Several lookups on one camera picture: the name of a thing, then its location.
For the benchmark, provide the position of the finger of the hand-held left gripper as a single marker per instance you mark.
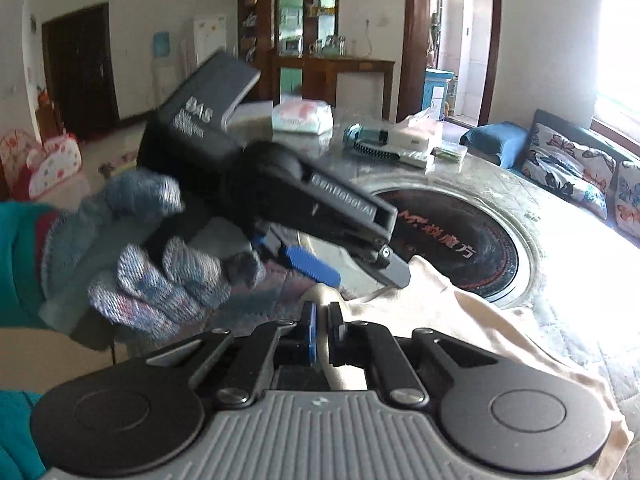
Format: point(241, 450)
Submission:
point(310, 262)
point(350, 210)

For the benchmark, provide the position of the cream knit garment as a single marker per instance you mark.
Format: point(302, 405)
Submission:
point(500, 340)

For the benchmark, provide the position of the white refrigerator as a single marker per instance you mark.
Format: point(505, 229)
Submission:
point(210, 42)

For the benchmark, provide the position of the large butterfly print pillow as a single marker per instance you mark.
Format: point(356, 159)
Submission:
point(629, 200)

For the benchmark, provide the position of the wooden display cabinet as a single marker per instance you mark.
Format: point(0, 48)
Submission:
point(320, 80)

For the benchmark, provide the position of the water dispenser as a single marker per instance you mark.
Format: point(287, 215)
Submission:
point(162, 60)

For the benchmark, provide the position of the blue cardboard box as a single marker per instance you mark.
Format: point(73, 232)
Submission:
point(437, 90)

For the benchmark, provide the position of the window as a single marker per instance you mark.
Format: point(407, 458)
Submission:
point(620, 35)

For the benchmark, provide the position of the small clear plastic box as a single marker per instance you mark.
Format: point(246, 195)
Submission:
point(450, 154)

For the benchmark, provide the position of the person's left hand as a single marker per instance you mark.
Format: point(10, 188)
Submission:
point(150, 285)

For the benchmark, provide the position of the dark wooden door frame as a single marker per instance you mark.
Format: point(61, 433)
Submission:
point(412, 35)

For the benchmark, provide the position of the white tissue box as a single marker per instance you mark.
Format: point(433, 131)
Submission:
point(415, 135)

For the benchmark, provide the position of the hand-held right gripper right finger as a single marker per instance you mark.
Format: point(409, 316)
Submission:
point(336, 340)

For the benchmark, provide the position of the person's left forearm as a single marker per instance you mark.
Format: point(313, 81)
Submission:
point(20, 260)

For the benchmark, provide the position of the blue sofa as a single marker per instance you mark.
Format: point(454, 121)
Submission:
point(492, 140)

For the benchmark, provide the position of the pink tissue packet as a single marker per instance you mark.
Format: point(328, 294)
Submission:
point(300, 115)

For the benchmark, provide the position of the pink floral cushion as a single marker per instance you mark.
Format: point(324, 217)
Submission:
point(50, 170)

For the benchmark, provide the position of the person's teal jacket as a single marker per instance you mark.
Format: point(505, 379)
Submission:
point(17, 435)

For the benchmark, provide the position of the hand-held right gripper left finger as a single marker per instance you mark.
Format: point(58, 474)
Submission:
point(309, 335)

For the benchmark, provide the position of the dark wooden door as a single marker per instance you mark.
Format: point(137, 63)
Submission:
point(82, 70)

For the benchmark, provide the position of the black round induction cooktop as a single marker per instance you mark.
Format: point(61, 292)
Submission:
point(465, 240)

